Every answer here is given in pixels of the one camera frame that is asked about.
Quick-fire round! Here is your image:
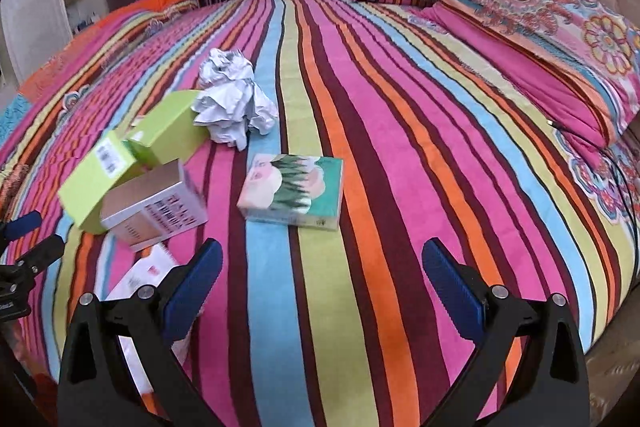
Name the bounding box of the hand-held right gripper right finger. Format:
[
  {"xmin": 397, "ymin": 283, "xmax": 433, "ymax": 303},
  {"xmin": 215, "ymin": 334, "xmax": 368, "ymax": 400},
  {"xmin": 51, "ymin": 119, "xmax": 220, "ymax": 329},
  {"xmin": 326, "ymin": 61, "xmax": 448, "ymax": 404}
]
[{"xmin": 421, "ymin": 239, "xmax": 591, "ymax": 427}]

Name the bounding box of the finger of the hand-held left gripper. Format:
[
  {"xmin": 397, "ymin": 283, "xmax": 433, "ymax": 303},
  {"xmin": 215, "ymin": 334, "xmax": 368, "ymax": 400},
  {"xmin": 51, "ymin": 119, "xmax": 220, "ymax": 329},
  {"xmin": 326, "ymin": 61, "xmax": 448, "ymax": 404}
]
[
  {"xmin": 12, "ymin": 233, "xmax": 67, "ymax": 280},
  {"xmin": 0, "ymin": 211, "xmax": 44, "ymax": 258}
]

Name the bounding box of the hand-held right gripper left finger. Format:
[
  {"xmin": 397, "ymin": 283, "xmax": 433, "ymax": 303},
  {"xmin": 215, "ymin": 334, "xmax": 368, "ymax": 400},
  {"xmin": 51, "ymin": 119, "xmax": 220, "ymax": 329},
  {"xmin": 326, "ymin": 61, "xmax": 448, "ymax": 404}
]
[{"xmin": 57, "ymin": 238, "xmax": 236, "ymax": 427}]

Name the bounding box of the green box with white label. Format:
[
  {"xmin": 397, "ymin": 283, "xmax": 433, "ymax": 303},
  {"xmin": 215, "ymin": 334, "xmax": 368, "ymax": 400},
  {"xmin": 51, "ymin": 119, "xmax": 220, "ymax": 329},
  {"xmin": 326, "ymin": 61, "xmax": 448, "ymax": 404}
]
[{"xmin": 58, "ymin": 130, "xmax": 143, "ymax": 235}]

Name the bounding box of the white paper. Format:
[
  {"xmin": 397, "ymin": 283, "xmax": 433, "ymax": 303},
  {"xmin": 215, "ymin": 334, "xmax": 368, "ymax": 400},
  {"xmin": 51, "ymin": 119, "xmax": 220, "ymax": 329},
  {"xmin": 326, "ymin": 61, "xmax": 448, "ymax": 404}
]
[{"xmin": 192, "ymin": 48, "xmax": 279, "ymax": 152}]

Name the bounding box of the white flat packet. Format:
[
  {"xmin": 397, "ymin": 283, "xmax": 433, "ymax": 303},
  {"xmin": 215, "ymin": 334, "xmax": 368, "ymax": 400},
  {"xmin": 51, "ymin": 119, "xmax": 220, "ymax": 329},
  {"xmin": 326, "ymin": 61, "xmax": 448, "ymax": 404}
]
[{"xmin": 102, "ymin": 243, "xmax": 193, "ymax": 400}]

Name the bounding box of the white and brown carton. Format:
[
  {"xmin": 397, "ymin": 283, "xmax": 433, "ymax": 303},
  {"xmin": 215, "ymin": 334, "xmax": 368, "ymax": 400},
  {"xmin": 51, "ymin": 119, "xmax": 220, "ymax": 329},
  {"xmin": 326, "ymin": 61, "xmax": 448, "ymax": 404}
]
[{"xmin": 100, "ymin": 159, "xmax": 208, "ymax": 253}]

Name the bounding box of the striped bed sheet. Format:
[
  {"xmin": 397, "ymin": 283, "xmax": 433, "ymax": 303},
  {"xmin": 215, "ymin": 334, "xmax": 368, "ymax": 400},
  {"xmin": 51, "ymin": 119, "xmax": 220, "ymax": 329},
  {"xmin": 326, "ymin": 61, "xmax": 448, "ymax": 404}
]
[{"xmin": 0, "ymin": 0, "xmax": 640, "ymax": 427}]

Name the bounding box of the green peach-print box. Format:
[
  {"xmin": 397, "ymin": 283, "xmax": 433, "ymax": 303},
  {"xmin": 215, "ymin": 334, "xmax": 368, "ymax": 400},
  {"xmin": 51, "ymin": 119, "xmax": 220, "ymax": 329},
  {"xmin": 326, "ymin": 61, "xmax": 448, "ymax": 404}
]
[{"xmin": 236, "ymin": 153, "xmax": 345, "ymax": 233}]

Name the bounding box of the plain green cardboard box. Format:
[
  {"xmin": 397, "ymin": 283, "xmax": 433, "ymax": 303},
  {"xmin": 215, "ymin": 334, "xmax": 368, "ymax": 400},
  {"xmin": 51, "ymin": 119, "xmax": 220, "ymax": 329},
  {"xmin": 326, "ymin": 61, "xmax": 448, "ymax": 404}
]
[{"xmin": 126, "ymin": 90, "xmax": 207, "ymax": 170}]

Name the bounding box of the white shelf cabinet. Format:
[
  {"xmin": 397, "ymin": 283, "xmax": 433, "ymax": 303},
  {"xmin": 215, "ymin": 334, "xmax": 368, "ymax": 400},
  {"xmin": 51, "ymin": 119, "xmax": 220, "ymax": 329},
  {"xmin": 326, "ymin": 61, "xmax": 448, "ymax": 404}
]
[{"xmin": 0, "ymin": 0, "xmax": 106, "ymax": 82}]

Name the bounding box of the floral patterned pillow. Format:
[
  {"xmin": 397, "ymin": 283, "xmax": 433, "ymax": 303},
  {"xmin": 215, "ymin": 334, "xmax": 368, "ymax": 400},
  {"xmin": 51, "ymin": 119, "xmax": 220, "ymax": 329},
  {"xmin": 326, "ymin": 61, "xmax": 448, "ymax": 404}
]
[{"xmin": 407, "ymin": 0, "xmax": 640, "ymax": 158}]

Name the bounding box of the black cable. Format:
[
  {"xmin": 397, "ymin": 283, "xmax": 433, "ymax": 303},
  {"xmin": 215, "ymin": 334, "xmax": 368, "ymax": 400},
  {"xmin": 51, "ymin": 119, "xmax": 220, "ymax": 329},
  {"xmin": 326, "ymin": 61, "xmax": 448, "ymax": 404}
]
[{"xmin": 547, "ymin": 121, "xmax": 640, "ymax": 218}]

